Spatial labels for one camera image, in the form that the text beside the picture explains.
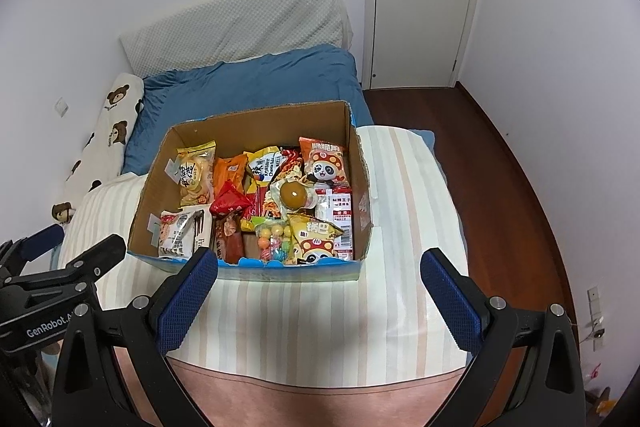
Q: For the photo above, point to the colourful candy ball bag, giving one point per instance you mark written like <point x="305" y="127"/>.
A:
<point x="270" y="239"/>

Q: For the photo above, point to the blue bed sheet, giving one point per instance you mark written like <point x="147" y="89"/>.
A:
<point x="250" y="82"/>

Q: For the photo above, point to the yellow panda snack packet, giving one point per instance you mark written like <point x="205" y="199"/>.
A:
<point x="312" y="242"/>

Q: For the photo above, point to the brown egg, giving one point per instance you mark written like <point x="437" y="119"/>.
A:
<point x="292" y="194"/>

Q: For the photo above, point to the red noodle packet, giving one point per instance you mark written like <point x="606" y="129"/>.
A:
<point x="290" y="167"/>

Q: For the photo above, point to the yellow noodle packet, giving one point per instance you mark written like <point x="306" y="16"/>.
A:
<point x="265" y="164"/>

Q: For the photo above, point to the white red label packet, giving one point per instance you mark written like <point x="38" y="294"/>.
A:
<point x="340" y="217"/>

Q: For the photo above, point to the white wall socket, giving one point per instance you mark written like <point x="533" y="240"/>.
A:
<point x="599" y="334"/>
<point x="593" y="301"/>
<point x="63" y="106"/>

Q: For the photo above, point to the brown cardboard box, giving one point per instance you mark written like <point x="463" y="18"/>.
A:
<point x="260" y="119"/>

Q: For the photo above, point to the brown sausage packet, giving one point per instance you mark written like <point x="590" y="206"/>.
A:
<point x="230" y="242"/>

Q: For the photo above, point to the pink cloth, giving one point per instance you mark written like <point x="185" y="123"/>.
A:
<point x="320" y="402"/>

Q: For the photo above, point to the striped blanket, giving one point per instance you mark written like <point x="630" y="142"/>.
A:
<point x="300" y="317"/>

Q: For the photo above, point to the red panda snack packet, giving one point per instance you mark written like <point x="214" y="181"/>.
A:
<point x="325" y="167"/>

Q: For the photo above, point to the yellow chip bag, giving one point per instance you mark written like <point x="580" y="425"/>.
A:
<point x="195" y="177"/>

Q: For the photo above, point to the red triangular packet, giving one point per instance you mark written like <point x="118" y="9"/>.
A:
<point x="230" y="202"/>

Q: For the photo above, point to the blue ribbed cloth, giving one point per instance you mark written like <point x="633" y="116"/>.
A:
<point x="426" y="139"/>

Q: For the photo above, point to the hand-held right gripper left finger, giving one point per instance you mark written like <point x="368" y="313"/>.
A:
<point x="187" y="302"/>

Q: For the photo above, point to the orange snack packet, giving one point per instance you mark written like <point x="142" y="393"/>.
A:
<point x="227" y="172"/>

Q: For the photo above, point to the orange object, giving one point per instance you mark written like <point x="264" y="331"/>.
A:
<point x="605" y="406"/>

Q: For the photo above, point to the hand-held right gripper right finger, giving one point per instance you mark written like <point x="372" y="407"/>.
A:
<point x="450" y="302"/>

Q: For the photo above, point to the white textured cushion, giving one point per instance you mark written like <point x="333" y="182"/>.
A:
<point x="240" y="22"/>

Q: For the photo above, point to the white bread packet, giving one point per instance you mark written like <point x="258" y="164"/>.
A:
<point x="175" y="232"/>

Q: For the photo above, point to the red stick snack packet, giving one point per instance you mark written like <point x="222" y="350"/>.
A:
<point x="254" y="207"/>

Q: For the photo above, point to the black white snack packet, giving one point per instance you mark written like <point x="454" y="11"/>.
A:
<point x="202" y="232"/>

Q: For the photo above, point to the bear print pillow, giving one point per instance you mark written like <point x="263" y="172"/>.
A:
<point x="110" y="132"/>

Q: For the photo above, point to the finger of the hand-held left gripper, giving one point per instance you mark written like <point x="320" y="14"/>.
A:
<point x="100" y="254"/>
<point x="42" y="239"/>

